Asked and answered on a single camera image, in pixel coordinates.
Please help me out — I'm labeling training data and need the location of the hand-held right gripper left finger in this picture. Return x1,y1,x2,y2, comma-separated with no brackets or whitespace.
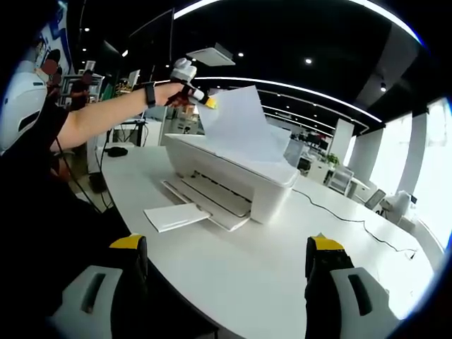
52,232,150,339

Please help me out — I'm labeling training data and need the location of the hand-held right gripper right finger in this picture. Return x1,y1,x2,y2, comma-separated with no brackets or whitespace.
304,234,400,339

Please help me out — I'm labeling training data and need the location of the white paper sheet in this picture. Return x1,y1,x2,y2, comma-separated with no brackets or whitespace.
196,85,293,166

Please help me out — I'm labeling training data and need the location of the white printer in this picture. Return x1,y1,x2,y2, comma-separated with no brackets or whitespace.
143,130,309,234

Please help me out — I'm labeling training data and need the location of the person's left hand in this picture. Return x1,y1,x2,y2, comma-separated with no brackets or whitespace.
164,81,196,109

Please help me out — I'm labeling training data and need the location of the ceiling air conditioner unit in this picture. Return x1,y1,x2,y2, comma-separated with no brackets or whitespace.
185,42,237,67

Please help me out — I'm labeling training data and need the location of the black wristband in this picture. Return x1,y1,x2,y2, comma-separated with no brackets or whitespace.
142,81,157,109

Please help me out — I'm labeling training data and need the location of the black hanging screen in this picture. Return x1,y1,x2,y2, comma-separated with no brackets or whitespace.
128,8,177,73

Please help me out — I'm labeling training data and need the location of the person's black clothing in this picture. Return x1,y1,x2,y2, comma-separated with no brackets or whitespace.
0,102,132,319

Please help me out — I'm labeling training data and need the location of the grey office chair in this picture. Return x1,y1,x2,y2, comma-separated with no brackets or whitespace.
364,188,386,210

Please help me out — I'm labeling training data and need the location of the white desktop device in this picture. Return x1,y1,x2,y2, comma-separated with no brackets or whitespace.
386,189,415,224

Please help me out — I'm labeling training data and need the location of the white office chair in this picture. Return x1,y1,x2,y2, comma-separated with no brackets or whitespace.
328,165,355,196

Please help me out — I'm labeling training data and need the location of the white rounded machine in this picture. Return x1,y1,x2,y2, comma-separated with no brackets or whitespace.
0,60,49,152

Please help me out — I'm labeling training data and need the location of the black power cable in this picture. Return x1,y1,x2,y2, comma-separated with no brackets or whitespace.
292,189,418,261

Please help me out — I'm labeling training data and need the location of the wall poster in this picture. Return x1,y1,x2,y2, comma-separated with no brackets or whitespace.
34,0,73,73

